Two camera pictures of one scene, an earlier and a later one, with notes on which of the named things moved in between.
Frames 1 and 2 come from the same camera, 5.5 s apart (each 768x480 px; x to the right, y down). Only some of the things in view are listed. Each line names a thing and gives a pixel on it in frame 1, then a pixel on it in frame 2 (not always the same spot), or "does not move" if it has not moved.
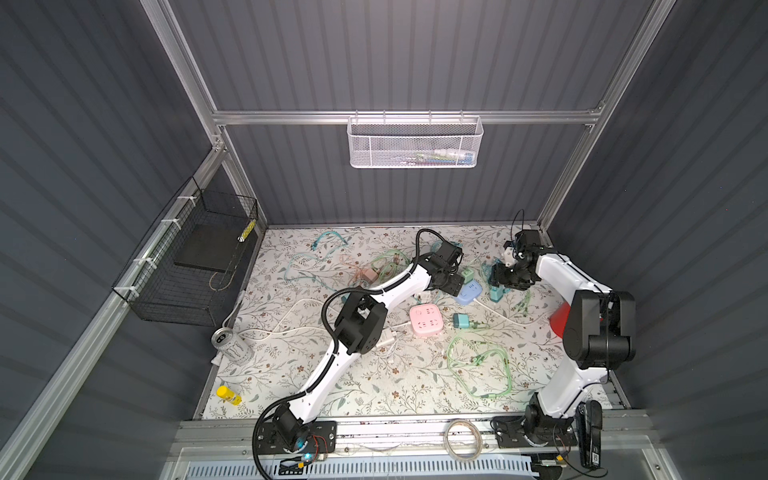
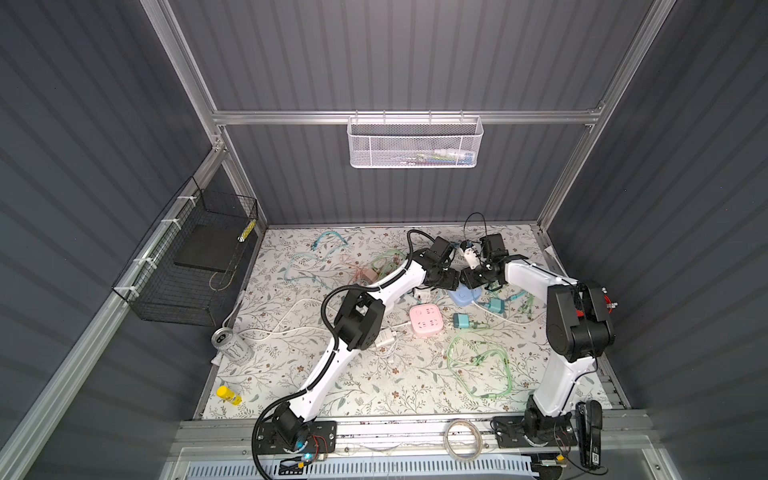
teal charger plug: x=461 y=320 does not move
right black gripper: x=497 y=277 to x=468 y=277
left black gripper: x=455 y=284 does not move
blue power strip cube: x=469 y=292 does not move
